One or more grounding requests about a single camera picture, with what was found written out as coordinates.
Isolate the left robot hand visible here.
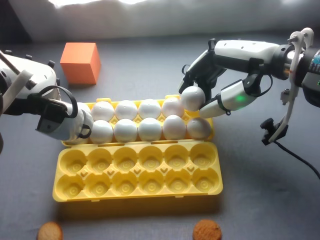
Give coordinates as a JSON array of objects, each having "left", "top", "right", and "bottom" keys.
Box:
[{"left": 0, "top": 48, "right": 94, "bottom": 142}]

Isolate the yellow egg carton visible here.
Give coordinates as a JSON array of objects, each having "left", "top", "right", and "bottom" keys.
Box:
[{"left": 52, "top": 94, "right": 224, "bottom": 202}]

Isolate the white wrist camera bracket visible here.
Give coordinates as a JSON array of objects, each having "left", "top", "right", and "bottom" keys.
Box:
[
  {"left": 271, "top": 27, "right": 315, "bottom": 145},
  {"left": 0, "top": 49, "right": 34, "bottom": 112}
]

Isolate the white toy egg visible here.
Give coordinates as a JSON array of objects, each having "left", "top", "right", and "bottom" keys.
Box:
[
  {"left": 114, "top": 99, "right": 139, "bottom": 121},
  {"left": 137, "top": 98, "right": 162, "bottom": 120},
  {"left": 89, "top": 119, "right": 115, "bottom": 144},
  {"left": 75, "top": 101, "right": 93, "bottom": 116},
  {"left": 137, "top": 117, "right": 163, "bottom": 142},
  {"left": 186, "top": 117, "right": 212, "bottom": 140},
  {"left": 113, "top": 118, "right": 139, "bottom": 143},
  {"left": 162, "top": 114, "right": 187, "bottom": 140},
  {"left": 180, "top": 85, "right": 207, "bottom": 112},
  {"left": 91, "top": 100, "right": 116, "bottom": 123},
  {"left": 161, "top": 97, "right": 185, "bottom": 118}
]

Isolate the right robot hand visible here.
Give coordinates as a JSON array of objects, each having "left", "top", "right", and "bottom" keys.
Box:
[{"left": 177, "top": 38, "right": 280, "bottom": 119}]

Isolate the round brown cookie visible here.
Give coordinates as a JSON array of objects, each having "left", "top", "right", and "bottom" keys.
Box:
[
  {"left": 37, "top": 221, "right": 64, "bottom": 240},
  {"left": 192, "top": 219, "right": 223, "bottom": 240}
]

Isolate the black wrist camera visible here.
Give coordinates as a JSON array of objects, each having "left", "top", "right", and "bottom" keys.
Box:
[{"left": 259, "top": 118, "right": 289, "bottom": 146}]

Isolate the grey table cloth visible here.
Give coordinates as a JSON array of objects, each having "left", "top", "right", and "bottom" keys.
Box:
[{"left": 0, "top": 32, "right": 320, "bottom": 240}]

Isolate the orange cube block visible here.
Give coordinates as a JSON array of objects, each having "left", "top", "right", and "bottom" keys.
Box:
[{"left": 59, "top": 42, "right": 102, "bottom": 86}]

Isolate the black camera cable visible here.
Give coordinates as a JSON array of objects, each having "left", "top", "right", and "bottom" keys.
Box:
[{"left": 273, "top": 139, "right": 320, "bottom": 181}]

